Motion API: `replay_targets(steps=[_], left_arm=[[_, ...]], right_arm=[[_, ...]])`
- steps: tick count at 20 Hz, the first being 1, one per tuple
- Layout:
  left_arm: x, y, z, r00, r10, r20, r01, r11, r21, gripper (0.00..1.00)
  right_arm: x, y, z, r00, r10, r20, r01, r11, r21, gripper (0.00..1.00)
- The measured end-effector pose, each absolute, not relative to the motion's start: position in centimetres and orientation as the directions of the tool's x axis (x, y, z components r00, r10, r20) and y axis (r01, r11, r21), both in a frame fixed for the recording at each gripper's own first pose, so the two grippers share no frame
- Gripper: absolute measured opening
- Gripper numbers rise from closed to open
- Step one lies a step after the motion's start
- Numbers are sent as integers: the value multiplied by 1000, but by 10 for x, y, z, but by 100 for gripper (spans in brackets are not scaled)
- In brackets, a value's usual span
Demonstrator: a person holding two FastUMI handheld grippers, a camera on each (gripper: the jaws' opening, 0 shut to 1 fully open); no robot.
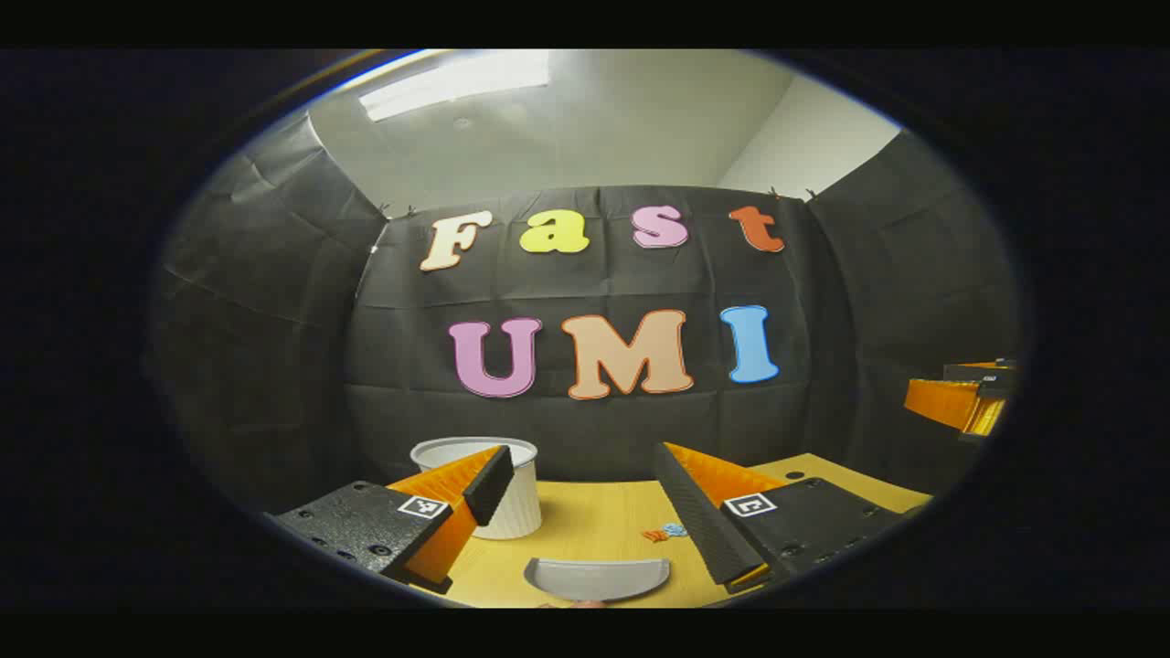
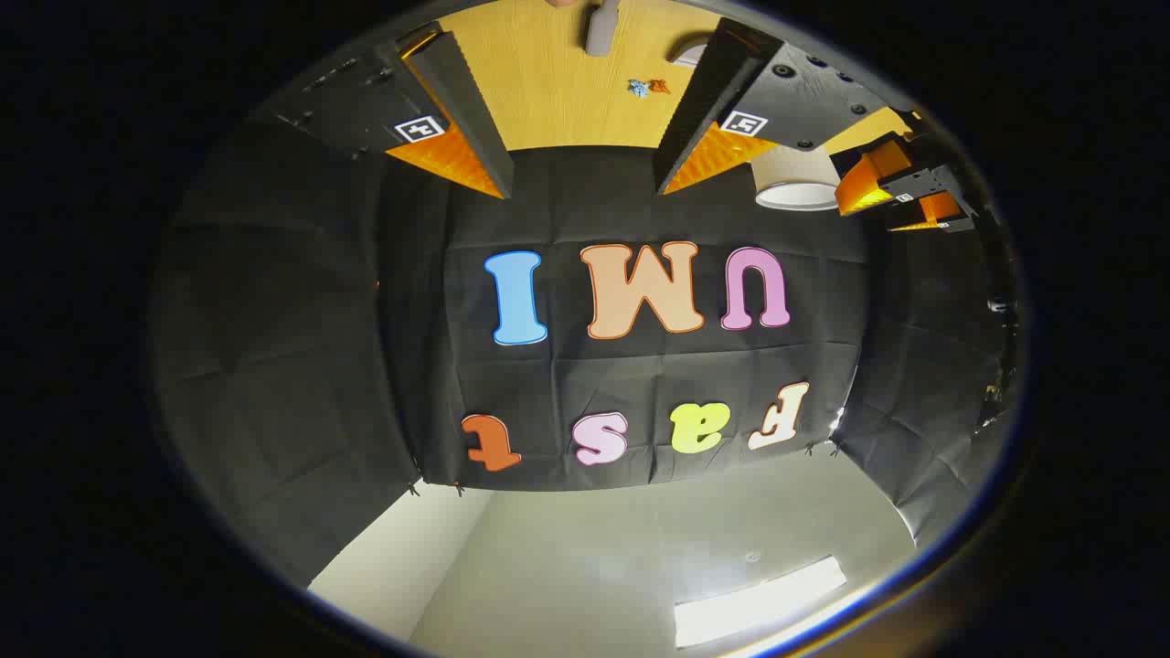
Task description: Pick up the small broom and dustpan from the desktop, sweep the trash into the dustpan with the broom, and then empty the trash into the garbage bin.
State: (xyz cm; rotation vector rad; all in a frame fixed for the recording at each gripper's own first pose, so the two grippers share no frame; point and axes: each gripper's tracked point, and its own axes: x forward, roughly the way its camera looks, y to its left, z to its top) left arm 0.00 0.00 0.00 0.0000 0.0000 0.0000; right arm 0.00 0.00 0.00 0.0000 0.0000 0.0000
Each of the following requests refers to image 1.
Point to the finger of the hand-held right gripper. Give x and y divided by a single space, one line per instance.
946 402
983 367

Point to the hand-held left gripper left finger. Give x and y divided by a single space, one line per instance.
489 484

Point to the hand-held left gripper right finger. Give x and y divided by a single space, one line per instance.
699 516

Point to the white ribbed garbage bin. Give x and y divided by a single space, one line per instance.
521 503

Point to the orange paper scrap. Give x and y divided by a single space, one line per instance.
654 535

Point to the grey plastic dustpan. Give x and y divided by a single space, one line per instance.
594 580

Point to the wooden desktop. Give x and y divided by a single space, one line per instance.
585 521

